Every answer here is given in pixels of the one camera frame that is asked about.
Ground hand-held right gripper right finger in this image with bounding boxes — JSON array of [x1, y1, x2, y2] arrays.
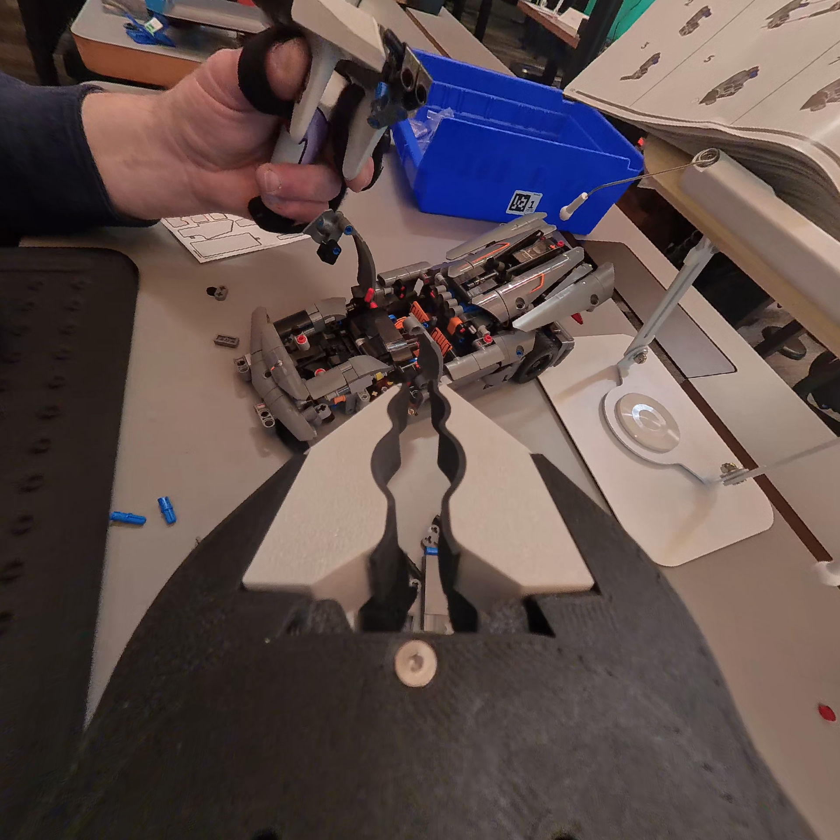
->
[[428, 382, 598, 632]]

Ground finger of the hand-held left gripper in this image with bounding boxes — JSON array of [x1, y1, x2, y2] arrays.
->
[[292, 0, 395, 70]]

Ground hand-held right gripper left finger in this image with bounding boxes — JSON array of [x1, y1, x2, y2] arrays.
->
[[241, 386, 421, 630]]

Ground black lego assembly blue pins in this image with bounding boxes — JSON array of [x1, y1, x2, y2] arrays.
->
[[369, 29, 435, 130]]

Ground grey lego car model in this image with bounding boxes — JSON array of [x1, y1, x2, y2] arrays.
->
[[235, 210, 618, 455]]

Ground person's left forearm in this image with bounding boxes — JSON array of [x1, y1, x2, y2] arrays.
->
[[0, 71, 158, 249]]

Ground person's left hand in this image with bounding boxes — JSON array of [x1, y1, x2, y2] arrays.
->
[[82, 29, 388, 222]]

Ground crumpled clear plastic bags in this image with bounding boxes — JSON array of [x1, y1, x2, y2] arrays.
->
[[407, 105, 460, 142]]

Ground white sticker sheet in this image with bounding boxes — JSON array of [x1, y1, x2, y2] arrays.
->
[[161, 209, 316, 265]]

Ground white metal book stand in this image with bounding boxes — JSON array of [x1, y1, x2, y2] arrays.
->
[[537, 138, 840, 588]]

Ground wood edged background table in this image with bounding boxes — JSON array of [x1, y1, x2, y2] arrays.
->
[[71, 0, 263, 89]]

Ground blue plastic bin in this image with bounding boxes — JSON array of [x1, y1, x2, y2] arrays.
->
[[390, 47, 645, 236]]

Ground black dimpled mat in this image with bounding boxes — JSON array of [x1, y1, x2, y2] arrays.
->
[[0, 246, 139, 840]]

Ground black chair wheel base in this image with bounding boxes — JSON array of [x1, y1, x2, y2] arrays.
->
[[755, 315, 840, 421]]

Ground open instruction booklet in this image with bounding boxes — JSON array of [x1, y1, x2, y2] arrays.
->
[[563, 0, 840, 217]]

